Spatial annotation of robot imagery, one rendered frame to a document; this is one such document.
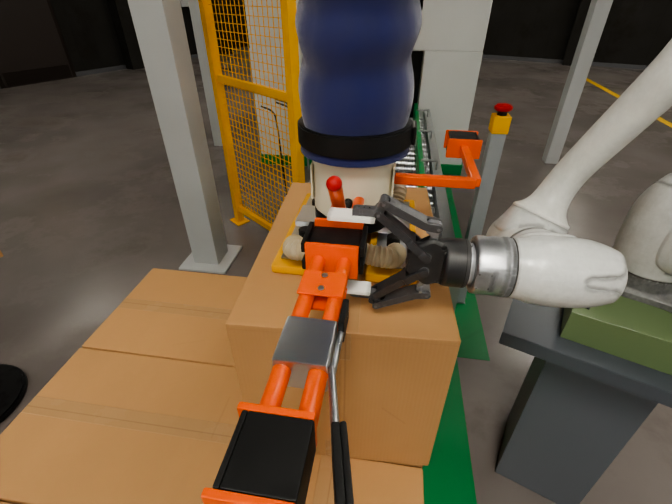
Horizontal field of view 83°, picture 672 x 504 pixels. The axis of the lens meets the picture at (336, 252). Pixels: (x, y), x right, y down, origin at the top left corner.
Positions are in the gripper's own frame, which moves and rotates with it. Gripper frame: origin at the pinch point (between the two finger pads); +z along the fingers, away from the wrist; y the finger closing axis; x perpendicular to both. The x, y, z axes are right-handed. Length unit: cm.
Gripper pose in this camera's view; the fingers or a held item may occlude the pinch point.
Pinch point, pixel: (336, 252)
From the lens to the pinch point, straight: 60.7
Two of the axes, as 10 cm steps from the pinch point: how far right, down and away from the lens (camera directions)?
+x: 1.5, -5.6, 8.2
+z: -9.9, -0.9, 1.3
